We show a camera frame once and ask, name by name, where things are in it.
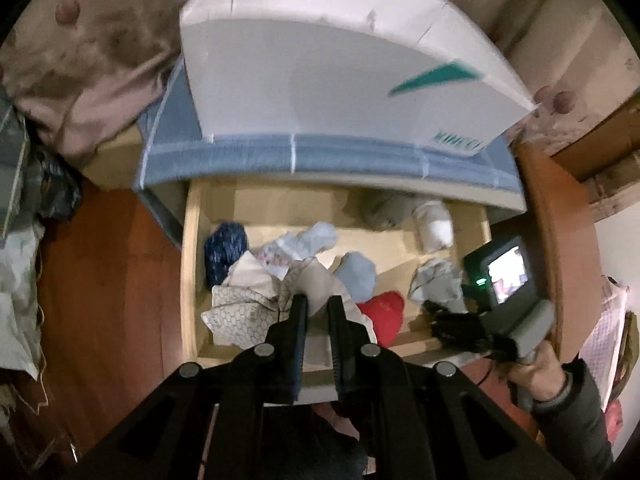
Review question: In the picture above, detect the beige leaf print curtain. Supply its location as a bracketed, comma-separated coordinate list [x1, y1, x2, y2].
[0, 0, 601, 161]

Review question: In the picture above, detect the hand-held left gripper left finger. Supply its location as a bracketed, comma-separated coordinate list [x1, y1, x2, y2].
[65, 294, 307, 480]

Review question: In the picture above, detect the white crumpled plastic bag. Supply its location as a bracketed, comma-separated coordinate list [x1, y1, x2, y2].
[0, 220, 47, 382]

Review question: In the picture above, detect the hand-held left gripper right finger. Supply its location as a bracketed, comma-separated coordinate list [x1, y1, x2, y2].
[328, 296, 576, 480]

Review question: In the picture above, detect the orange wooden board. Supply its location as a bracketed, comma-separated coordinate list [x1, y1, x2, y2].
[514, 139, 602, 361]

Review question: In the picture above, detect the wooden drawer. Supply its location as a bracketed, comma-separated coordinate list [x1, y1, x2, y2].
[180, 180, 494, 404]

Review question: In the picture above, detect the dark patterned plastic bag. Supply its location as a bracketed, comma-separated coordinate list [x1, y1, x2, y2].
[39, 155, 84, 222]

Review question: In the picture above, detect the pink printed white bag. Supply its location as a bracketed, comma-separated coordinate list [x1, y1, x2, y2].
[579, 275, 632, 411]

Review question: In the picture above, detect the brown cardboard box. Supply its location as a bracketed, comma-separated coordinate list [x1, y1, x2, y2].
[549, 95, 640, 211]

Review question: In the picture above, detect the person's right forearm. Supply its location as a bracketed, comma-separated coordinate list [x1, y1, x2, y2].
[530, 359, 617, 480]

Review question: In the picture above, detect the white floral underwear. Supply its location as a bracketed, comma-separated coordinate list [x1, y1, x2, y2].
[256, 222, 339, 279]

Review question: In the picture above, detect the blue checked cloth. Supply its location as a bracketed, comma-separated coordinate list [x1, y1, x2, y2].
[132, 52, 524, 194]

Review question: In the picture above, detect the navy blue underwear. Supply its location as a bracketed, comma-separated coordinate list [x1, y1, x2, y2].
[204, 222, 250, 292]

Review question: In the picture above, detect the white knit underwear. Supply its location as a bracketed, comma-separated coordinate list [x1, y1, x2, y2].
[414, 200, 455, 254]

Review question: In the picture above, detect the dark plaid cloth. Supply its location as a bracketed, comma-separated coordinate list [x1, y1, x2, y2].
[0, 85, 37, 241]

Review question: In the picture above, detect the red underwear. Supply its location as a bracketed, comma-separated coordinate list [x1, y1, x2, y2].
[356, 292, 406, 349]

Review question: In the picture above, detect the white cardboard box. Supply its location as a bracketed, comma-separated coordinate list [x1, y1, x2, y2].
[179, 0, 542, 153]

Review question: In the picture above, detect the light blue underwear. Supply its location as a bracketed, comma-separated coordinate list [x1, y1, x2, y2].
[332, 252, 377, 307]

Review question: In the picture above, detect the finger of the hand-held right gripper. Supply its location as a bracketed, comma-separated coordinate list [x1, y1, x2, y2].
[423, 300, 495, 356]

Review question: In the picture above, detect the person's right hand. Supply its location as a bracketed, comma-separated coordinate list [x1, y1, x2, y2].
[505, 340, 572, 402]

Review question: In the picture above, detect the beige honeycomb print underwear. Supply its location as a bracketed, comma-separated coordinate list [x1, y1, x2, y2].
[201, 252, 379, 352]

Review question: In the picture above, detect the grey rolled underwear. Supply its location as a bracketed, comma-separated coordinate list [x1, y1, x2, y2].
[361, 192, 417, 229]

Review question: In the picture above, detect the grey green patterned underwear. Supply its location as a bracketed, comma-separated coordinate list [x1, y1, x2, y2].
[409, 259, 469, 314]

